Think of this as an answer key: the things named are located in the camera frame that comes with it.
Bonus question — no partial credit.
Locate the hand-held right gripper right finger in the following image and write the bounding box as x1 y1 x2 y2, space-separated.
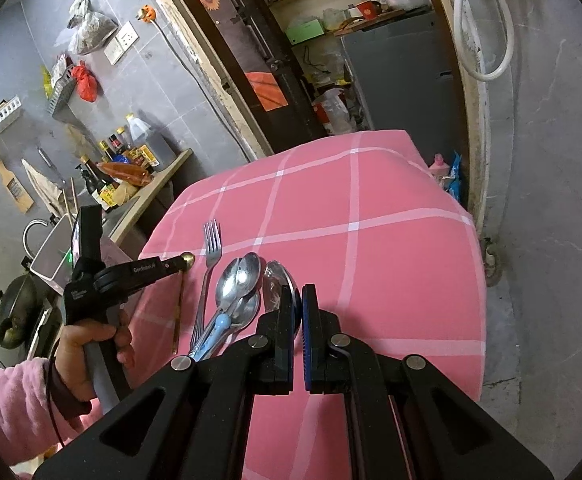
302 283 554 480

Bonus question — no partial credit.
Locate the orange food packet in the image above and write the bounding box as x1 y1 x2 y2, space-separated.
96 160 154 186

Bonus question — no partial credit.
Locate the steel fork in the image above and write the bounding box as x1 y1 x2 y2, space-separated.
190 219 222 351

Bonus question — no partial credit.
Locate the green box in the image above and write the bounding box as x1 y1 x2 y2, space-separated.
285 19 328 46

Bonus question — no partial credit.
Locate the grey wall shelf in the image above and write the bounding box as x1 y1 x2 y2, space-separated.
46 75 79 116

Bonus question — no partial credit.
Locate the wooden grater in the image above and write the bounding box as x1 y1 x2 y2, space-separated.
0 157 36 215

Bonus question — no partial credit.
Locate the yellow label sauce bottle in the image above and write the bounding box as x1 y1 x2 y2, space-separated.
96 180 119 211

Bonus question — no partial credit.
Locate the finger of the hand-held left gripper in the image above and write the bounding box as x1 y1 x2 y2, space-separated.
158 256 186 276

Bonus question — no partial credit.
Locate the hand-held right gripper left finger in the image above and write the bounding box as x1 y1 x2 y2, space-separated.
33 284 302 480

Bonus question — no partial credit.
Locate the pink checked tablecloth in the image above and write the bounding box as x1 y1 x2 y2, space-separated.
121 130 486 480

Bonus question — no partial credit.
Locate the dark grey wok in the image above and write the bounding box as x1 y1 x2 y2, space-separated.
0 272 52 351

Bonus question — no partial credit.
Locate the thin bronze spoon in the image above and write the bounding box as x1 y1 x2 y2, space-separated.
171 252 196 356

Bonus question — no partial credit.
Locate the clear bag of dried goods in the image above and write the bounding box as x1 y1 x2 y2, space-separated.
68 10 119 56

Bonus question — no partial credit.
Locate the steel faucet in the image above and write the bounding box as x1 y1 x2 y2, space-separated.
23 217 56 261

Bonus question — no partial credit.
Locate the red plastic bag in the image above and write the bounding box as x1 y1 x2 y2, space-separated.
71 61 99 103

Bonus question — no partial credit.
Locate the blue plastic packet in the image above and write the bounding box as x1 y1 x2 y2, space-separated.
443 152 466 201

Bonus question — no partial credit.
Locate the white hose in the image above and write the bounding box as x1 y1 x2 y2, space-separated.
453 0 515 81

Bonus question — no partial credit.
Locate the beige hanging loofah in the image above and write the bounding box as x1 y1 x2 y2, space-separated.
66 122 92 153

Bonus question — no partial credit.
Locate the thin wall cable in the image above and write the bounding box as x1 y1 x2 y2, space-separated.
155 20 252 161

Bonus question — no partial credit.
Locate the white wall socket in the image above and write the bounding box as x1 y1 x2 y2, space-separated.
118 21 139 51

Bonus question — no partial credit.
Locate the pink plastic bottle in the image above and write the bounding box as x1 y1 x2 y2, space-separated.
428 154 449 181

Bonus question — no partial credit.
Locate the person's left hand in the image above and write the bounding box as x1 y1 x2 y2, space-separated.
53 310 134 404

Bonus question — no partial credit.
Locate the chipped door frame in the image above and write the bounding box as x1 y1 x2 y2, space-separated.
131 0 489 233

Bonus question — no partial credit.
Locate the grey fridge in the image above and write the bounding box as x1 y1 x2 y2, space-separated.
341 10 464 136

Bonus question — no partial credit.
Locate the white perforated utensil holder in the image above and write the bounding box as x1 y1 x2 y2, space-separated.
29 212 106 286

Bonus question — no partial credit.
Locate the blue handled spoon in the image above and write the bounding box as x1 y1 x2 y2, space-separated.
191 252 262 361

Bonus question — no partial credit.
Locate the person's left forearm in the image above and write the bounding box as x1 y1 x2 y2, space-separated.
0 357 102 463

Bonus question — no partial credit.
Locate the dark wooden door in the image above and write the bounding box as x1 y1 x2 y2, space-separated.
166 0 324 141

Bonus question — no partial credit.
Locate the white hanging towel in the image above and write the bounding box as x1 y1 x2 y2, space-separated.
21 157 64 216

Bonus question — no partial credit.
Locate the white floor plastic bag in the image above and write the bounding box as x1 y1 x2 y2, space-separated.
313 87 352 131

